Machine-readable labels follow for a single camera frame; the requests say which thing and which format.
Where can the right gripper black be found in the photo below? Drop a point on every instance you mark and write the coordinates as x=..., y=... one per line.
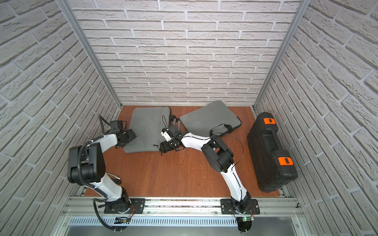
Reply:
x=165, y=147

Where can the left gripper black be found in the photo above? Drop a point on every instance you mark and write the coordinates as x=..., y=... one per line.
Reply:
x=128, y=134

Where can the grey laptop bag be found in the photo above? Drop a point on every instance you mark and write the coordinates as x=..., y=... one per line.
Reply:
x=215, y=118
x=147, y=124

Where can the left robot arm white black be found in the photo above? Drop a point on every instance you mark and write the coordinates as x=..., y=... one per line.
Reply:
x=86, y=167

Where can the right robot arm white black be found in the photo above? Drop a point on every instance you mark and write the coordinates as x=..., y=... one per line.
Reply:
x=218, y=155

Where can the left green circuit board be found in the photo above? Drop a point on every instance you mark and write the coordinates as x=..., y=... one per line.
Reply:
x=122, y=220

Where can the green circuit board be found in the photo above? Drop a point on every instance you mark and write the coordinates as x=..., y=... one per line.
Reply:
x=122, y=220
x=247, y=218

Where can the black tool case orange latches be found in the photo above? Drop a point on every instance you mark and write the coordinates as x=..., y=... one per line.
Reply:
x=273, y=165

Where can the right green circuit board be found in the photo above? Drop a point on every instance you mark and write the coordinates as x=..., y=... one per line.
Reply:
x=247, y=218

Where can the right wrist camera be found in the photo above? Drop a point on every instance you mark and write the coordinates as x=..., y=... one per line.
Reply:
x=167, y=134

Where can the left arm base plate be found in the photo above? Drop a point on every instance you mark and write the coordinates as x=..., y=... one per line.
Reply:
x=135, y=205

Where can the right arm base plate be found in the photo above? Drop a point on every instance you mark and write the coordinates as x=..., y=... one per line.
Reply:
x=229, y=206

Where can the aluminium front rail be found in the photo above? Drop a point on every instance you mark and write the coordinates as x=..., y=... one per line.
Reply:
x=214, y=207

